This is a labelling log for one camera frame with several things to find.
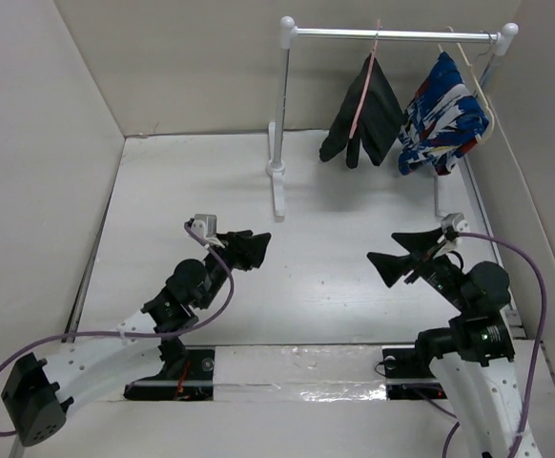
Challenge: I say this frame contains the black trousers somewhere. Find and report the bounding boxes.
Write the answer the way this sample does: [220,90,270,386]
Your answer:
[319,56,404,169]

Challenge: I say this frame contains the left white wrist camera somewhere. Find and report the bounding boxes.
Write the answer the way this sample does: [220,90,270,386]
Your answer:
[184,214,225,248]

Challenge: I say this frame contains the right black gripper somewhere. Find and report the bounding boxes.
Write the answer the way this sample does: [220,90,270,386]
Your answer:
[366,225,472,312]

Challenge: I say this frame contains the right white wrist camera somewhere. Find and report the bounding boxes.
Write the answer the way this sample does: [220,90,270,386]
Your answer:
[437,213,469,256]

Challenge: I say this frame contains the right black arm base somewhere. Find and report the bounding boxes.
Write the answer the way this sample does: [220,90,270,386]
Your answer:
[375,327,453,401]

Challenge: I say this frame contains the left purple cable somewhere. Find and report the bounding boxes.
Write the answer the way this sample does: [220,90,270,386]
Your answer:
[0,221,235,438]

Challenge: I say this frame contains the cream plastic hanger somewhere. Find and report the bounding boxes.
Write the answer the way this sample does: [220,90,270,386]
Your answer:
[453,31,496,146]

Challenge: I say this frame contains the blue white red patterned garment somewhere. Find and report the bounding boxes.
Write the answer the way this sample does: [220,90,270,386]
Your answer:
[398,52,489,176]

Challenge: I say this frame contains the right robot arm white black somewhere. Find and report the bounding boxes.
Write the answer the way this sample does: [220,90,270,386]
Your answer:
[366,224,542,457]

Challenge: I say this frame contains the silver foil tape strip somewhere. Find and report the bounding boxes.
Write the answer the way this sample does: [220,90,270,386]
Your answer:
[213,344,387,403]

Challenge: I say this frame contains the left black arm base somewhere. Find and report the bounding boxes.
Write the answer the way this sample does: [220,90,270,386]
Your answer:
[123,346,216,402]

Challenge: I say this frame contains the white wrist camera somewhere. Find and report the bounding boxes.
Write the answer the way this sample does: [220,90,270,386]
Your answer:
[184,214,225,248]
[437,213,469,256]

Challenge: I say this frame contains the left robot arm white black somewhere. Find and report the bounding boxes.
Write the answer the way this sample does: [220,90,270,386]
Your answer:
[1,230,271,448]

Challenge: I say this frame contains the white metal clothes rack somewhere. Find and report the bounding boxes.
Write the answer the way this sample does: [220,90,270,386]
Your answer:
[266,16,519,219]

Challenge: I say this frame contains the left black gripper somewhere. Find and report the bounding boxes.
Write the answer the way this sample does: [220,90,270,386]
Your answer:
[197,229,267,310]

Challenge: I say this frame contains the pink plastic hanger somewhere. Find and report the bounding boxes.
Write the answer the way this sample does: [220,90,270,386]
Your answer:
[348,19,381,140]

